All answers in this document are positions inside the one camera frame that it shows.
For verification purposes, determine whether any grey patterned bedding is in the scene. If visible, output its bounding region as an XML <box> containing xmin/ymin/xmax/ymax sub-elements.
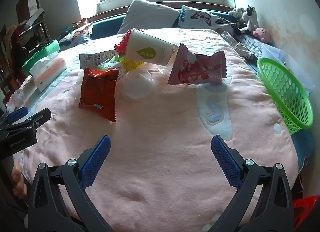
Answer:
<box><xmin>240</xmin><ymin>34</ymin><xmax>265</xmax><ymax>57</ymax></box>

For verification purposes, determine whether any pink tissue pack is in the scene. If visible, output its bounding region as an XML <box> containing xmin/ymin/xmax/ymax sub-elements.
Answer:
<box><xmin>29</xmin><ymin>53</ymin><xmax>68</xmax><ymax>92</ymax></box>

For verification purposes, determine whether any red plastic stool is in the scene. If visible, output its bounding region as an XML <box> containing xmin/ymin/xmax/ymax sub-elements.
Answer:
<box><xmin>292</xmin><ymin>195</ymin><xmax>320</xmax><ymax>230</ymax></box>

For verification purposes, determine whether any green plastic basin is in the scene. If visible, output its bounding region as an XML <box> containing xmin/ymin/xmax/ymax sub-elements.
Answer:
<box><xmin>22</xmin><ymin>39</ymin><xmax>60</xmax><ymax>76</ymax></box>

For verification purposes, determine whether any yellow green packet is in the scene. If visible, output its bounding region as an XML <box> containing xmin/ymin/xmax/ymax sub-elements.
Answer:
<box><xmin>97</xmin><ymin>54</ymin><xmax>145</xmax><ymax>80</ymax></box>

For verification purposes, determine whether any small butterfly print pillow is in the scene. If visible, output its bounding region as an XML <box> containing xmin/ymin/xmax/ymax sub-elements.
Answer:
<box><xmin>58</xmin><ymin>22</ymin><xmax>93</xmax><ymax>52</ymax></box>

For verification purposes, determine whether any white paper cup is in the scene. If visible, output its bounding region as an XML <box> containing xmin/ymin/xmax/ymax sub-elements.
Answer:
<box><xmin>124</xmin><ymin>29</ymin><xmax>179</xmax><ymax>66</ymax></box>

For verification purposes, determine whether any pink plush toy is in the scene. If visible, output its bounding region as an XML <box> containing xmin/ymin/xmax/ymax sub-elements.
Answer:
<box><xmin>252</xmin><ymin>27</ymin><xmax>272</xmax><ymax>44</ymax></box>

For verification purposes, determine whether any grey pillow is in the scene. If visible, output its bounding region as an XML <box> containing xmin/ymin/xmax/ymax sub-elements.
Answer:
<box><xmin>117</xmin><ymin>0</ymin><xmax>180</xmax><ymax>35</ymax></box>

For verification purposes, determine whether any red foam net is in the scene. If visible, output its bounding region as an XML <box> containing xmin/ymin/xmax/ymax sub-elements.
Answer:
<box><xmin>114</xmin><ymin>29</ymin><xmax>132</xmax><ymax>55</ymax></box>

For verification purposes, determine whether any clear storage bin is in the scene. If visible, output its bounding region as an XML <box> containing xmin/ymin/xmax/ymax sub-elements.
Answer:
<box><xmin>261</xmin><ymin>44</ymin><xmax>316</xmax><ymax>97</ymax></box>

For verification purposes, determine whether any orange plush toy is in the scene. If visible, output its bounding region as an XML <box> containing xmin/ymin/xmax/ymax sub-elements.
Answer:
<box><xmin>72</xmin><ymin>18</ymin><xmax>87</xmax><ymax>29</ymax></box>

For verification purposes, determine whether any white drink carton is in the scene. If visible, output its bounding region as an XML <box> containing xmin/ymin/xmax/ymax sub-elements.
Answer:
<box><xmin>79</xmin><ymin>49</ymin><xmax>118</xmax><ymax>69</ymax></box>

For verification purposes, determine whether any pink snack wrapper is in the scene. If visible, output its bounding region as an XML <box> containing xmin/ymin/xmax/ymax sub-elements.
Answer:
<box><xmin>167</xmin><ymin>43</ymin><xmax>227</xmax><ymax>86</ymax></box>

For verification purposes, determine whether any grey plush toy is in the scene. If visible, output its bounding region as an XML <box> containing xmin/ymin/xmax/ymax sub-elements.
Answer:
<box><xmin>228</xmin><ymin>7</ymin><xmax>244</xmax><ymax>22</ymax></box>

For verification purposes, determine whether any clear plastic dome lid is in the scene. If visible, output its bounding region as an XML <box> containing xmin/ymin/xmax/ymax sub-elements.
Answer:
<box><xmin>124</xmin><ymin>68</ymin><xmax>155</xmax><ymax>100</ymax></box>

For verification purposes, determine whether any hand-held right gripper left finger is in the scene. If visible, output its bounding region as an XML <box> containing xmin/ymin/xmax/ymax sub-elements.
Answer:
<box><xmin>27</xmin><ymin>134</ymin><xmax>114</xmax><ymax>232</ymax></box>

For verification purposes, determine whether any person's left hand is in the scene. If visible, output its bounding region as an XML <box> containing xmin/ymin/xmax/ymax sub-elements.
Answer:
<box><xmin>11</xmin><ymin>166</ymin><xmax>28</xmax><ymax>199</ymax></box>

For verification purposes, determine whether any red snack wrapper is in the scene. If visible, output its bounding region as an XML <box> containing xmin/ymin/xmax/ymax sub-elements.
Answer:
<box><xmin>78</xmin><ymin>68</ymin><xmax>119</xmax><ymax>122</ymax></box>

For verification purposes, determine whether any beige crumpled garment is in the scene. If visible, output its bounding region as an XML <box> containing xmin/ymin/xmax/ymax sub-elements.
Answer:
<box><xmin>221</xmin><ymin>31</ymin><xmax>255</xmax><ymax>60</ymax></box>

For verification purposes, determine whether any metal rack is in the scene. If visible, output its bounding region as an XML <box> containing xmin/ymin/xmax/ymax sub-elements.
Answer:
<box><xmin>15</xmin><ymin>8</ymin><xmax>50</xmax><ymax>47</ymax></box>

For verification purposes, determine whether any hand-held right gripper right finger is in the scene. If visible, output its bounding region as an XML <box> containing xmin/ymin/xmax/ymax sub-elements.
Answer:
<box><xmin>211</xmin><ymin>134</ymin><xmax>294</xmax><ymax>232</ymax></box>

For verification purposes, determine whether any pink printed blanket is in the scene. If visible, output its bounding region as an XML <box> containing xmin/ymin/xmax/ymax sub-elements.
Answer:
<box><xmin>12</xmin><ymin>28</ymin><xmax>299</xmax><ymax>232</ymax></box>

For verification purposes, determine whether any green plastic basket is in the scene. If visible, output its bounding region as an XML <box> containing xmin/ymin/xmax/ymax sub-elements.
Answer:
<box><xmin>257</xmin><ymin>57</ymin><xmax>314</xmax><ymax>129</ymax></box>

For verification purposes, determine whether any wooden headboard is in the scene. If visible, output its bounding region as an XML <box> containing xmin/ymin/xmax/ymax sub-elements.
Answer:
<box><xmin>86</xmin><ymin>1</ymin><xmax>235</xmax><ymax>22</ymax></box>

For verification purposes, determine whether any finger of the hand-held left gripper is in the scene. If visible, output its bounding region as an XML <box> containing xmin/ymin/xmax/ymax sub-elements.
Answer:
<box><xmin>0</xmin><ymin>107</ymin><xmax>28</xmax><ymax>125</ymax></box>
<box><xmin>0</xmin><ymin>108</ymin><xmax>52</xmax><ymax>135</ymax></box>

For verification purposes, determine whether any large butterfly print pillow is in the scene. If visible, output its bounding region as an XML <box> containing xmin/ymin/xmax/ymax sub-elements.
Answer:
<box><xmin>177</xmin><ymin>5</ymin><xmax>237</xmax><ymax>32</ymax></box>

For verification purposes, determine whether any cow plush toy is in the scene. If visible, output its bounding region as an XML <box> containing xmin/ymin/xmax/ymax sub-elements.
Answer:
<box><xmin>237</xmin><ymin>5</ymin><xmax>259</xmax><ymax>35</ymax></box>

